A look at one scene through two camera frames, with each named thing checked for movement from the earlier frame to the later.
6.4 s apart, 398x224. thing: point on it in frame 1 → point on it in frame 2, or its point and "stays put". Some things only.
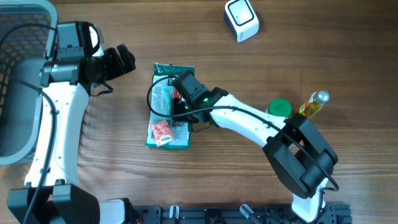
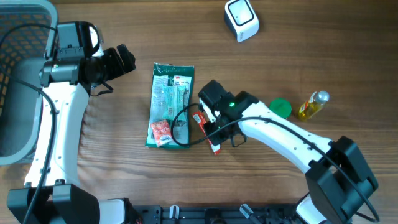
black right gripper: (181, 105) → (219, 138)
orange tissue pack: (162, 132) stays put
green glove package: (163, 77) stays put
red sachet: (176, 95) → (199, 117)
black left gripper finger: (114, 66) stays put
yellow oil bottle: (311, 106) stays put
